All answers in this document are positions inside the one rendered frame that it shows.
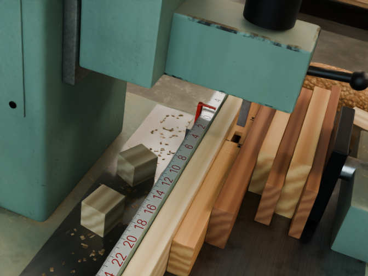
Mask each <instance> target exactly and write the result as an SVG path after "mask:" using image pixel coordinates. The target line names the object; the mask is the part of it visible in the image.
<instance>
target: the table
mask: <svg viewBox="0 0 368 276"><path fill-rule="evenodd" d="M340 185H341V179H338V180H337V183H336V185H335V188H334V189H333V192H332V195H331V197H330V199H329V202H328V204H327V206H326V209H325V211H324V213H323V216H322V218H321V220H320V222H315V221H312V220H309V219H307V222H306V224H305V226H304V229H303V231H302V234H301V236H300V239H297V238H294V237H292V236H289V235H288V232H289V229H290V225H291V221H292V218H288V217H285V216H282V215H279V214H276V213H273V216H272V219H271V222H270V224H269V226H268V225H266V224H263V223H260V222H257V221H255V220H254V218H255V215H256V212H257V209H258V205H259V203H260V200H261V197H262V196H261V195H259V194H256V193H254V192H250V191H247V193H246V196H245V198H244V201H243V203H242V205H241V208H240V210H239V213H238V216H237V218H236V220H235V223H234V225H233V228H232V230H231V233H230V235H229V238H228V240H227V243H226V245H225V248H224V249H222V248H219V247H216V246H214V245H211V244H208V243H206V242H203V245H202V247H201V249H200V252H199V254H198V256H197V258H196V260H195V263H194V265H193V267H192V269H191V271H190V273H189V276H368V263H366V262H364V261H363V263H361V262H358V261H357V260H358V259H356V258H353V257H350V256H348V255H345V254H342V253H340V252H337V251H334V250H332V249H331V248H330V243H331V237H332V231H333V227H334V220H335V214H336V208H337V202H338V195H339V191H340Z"/></svg>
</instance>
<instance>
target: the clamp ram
mask: <svg viewBox="0 0 368 276"><path fill-rule="evenodd" d="M354 116H355V109H353V108H350V107H346V106H342V107H341V109H340V112H339V114H338V116H337V119H336V122H335V125H334V126H333V129H332V133H331V137H330V142H329V147H328V150H327V155H326V159H325V164H324V169H323V174H322V177H321V182H320V187H319V192H318V195H317V197H316V199H315V202H314V204H313V207H312V209H311V211H310V214H309V216H308V219H309V220H312V221H315V222H320V220H321V218H322V216H323V213H324V211H325V209H326V206H327V204H328V202H329V199H330V197H331V195H332V192H333V190H334V188H335V185H336V183H337V180H338V179H342V180H345V181H348V182H349V181H350V179H351V177H352V174H353V172H354V170H355V169H357V168H361V169H364V170H367V171H368V162H365V161H363V160H360V159H356V158H353V157H350V156H348V153H349V146H350V140H351V136H352V129H353V123H354Z"/></svg>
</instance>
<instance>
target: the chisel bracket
mask: <svg viewBox="0 0 368 276"><path fill-rule="evenodd" d="M244 6H245V5H243V4H240V3H236V2H232V1H229V0H186V1H184V2H183V3H182V4H181V5H180V6H179V7H178V8H177V9H176V10H175V11H174V14H173V17H172V24H171V32H170V39H169V46H168V54H167V59H166V65H165V73H164V74H165V75H168V76H171V77H174V78H178V79H181V80H183V81H187V82H190V83H193V84H197V85H200V86H203V87H206V88H209V89H212V90H216V91H219V92H222V93H225V94H228V95H232V96H235V97H238V98H241V99H243V100H244V101H247V102H254V103H257V104H260V105H263V106H267V107H270V108H273V109H276V110H279V111H282V112H286V113H292V112H293V111H294V109H295V106H296V103H297V100H298V97H299V96H300V93H301V90H302V87H303V84H304V80H305V78H306V73H307V70H308V67H309V65H310V63H311V59H312V56H313V53H314V50H315V47H316V44H317V41H318V38H319V35H320V32H321V27H320V26H319V25H315V24H311V23H308V22H305V21H301V20H297V19H296V23H295V26H294V27H293V28H292V29H289V30H284V31H277V30H269V29H266V28H262V27H259V26H256V25H254V24H252V23H250V22H248V21H247V20H246V19H245V18H244V17H243V11H244Z"/></svg>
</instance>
